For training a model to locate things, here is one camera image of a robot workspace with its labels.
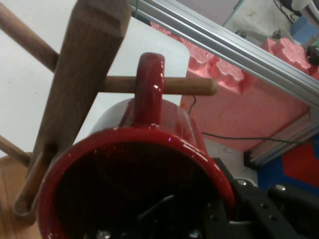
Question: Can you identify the aluminium side frame rail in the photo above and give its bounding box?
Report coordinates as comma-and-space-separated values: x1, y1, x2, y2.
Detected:
129, 0, 319, 108

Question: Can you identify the dark blue floor mat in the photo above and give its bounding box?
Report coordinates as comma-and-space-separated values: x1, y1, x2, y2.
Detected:
256, 139, 319, 197

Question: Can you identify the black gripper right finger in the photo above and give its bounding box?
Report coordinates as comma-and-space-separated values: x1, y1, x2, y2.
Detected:
214, 157, 319, 239

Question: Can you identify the black power adapter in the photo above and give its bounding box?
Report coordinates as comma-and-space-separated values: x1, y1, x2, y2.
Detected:
306, 45, 319, 66

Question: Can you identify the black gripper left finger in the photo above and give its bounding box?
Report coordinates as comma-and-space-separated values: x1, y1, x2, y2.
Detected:
185, 199, 234, 239

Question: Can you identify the thin black floor cable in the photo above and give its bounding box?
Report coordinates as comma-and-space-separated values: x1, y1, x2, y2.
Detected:
181, 96, 314, 145

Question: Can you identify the blue box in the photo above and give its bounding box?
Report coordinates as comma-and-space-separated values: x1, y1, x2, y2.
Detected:
291, 14, 319, 46

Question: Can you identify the red enamel mug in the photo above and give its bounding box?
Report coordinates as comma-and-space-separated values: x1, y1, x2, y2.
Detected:
36, 52, 236, 239

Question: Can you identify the red foam floor mat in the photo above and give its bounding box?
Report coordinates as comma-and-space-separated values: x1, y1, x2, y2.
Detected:
151, 21, 319, 152

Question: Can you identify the orange floor tile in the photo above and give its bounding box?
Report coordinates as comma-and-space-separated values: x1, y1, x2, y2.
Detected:
283, 141, 319, 186

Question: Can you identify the short aluminium profile foot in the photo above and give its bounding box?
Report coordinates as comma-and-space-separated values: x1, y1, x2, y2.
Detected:
243, 111, 319, 168

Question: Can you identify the wooden mug tree stand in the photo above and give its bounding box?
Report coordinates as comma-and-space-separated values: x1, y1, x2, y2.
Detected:
0, 0, 218, 239

